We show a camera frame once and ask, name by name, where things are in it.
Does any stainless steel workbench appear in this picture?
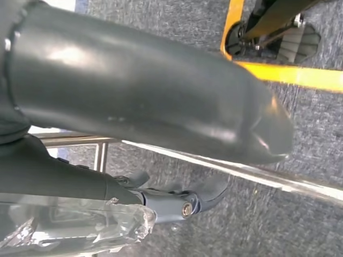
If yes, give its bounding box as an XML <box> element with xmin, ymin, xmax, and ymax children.
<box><xmin>28</xmin><ymin>130</ymin><xmax>343</xmax><ymax>205</ymax></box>

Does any clear plastic film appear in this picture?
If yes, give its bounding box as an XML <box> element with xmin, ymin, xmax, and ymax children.
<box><xmin>0</xmin><ymin>193</ymin><xmax>156</xmax><ymax>257</ymax></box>

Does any yellow floor tape corner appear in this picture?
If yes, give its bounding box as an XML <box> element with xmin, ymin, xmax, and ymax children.
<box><xmin>220</xmin><ymin>0</ymin><xmax>343</xmax><ymax>94</ymax></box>

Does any robot leg with foot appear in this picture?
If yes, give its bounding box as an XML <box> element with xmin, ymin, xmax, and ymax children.
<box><xmin>224</xmin><ymin>0</ymin><xmax>322</xmax><ymax>65</ymax></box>

